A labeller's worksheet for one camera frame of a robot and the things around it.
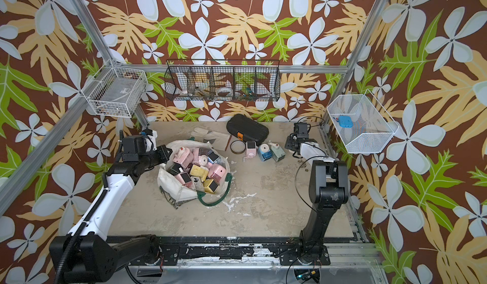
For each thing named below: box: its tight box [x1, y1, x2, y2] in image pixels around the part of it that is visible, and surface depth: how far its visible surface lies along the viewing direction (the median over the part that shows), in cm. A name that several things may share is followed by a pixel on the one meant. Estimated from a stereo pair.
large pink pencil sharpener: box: [172, 147, 195, 170], surface depth 86 cm
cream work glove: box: [190, 126, 231, 151], surface depth 114 cm
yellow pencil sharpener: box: [190, 164, 210, 182], surface depth 88 cm
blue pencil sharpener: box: [257, 143, 273, 162], surface depth 101 cm
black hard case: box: [226, 113, 270, 145], surface depth 112 cm
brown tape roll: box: [229, 140, 247, 155], surface depth 110 cm
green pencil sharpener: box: [268, 142, 286, 163], surface depth 102 cm
